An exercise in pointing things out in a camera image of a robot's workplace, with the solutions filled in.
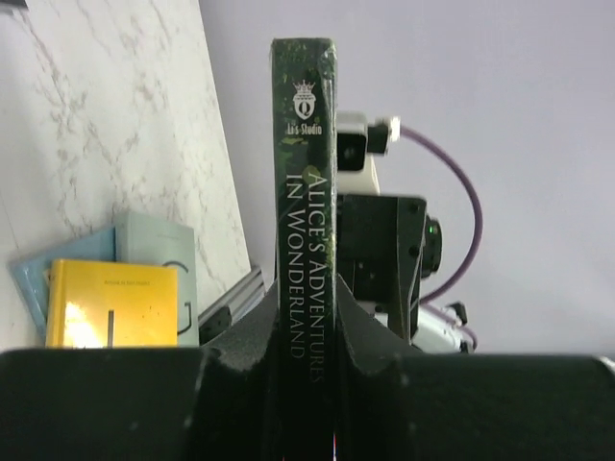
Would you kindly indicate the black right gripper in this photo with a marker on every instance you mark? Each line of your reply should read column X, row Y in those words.
column 385, row 246

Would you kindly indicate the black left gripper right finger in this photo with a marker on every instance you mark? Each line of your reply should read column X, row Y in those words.
column 395, row 403

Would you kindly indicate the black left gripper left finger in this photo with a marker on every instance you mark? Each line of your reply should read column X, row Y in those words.
column 216, row 402

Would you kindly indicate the yellow booklet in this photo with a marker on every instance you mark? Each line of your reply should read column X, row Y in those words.
column 96, row 304

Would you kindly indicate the pale grey-green booklet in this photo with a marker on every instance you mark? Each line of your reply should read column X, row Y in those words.
column 135, row 238

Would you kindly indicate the green Alice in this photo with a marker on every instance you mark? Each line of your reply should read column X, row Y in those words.
column 303, row 72

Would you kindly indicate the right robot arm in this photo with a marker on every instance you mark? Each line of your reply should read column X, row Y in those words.
column 440, row 330

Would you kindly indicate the aluminium rail base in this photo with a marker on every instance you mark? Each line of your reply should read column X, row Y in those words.
column 231, row 306

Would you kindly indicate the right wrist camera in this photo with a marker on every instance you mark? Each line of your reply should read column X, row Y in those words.
column 359, row 141

